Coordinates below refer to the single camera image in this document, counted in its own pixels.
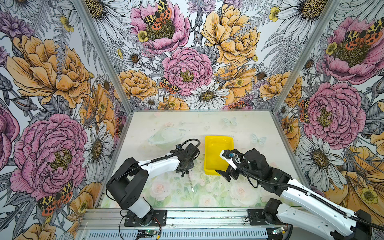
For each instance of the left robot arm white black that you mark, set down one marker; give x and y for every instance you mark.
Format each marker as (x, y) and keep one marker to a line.
(127, 183)

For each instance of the white slotted cable duct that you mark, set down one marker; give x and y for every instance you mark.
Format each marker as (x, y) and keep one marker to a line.
(183, 234)

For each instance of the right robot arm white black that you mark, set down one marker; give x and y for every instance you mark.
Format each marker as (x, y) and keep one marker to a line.
(318, 215)

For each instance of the green circuit board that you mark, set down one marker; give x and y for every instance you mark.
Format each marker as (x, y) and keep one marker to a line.
(147, 234)
(278, 231)

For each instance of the black handled screwdriver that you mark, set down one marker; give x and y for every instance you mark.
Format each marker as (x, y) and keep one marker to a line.
(190, 181)

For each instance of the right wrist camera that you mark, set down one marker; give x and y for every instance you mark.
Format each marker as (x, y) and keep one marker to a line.
(227, 155)

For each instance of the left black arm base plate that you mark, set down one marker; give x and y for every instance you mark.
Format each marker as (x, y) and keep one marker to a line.
(154, 218)

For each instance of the yellow plastic bin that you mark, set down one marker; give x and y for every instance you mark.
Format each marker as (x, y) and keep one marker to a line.
(214, 145)

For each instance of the left green circuit board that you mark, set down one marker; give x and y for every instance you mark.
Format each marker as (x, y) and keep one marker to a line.
(147, 234)

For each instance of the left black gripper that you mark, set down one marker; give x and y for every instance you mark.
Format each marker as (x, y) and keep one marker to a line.
(191, 165)

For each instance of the right green circuit board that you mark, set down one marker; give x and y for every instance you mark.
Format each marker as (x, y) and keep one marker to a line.
(278, 231)

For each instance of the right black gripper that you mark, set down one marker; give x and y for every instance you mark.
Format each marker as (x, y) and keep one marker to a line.
(224, 174)

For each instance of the aluminium mounting rail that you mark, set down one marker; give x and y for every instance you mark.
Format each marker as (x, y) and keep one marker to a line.
(177, 218)

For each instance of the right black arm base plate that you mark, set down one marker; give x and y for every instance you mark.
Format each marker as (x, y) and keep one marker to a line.
(256, 217)

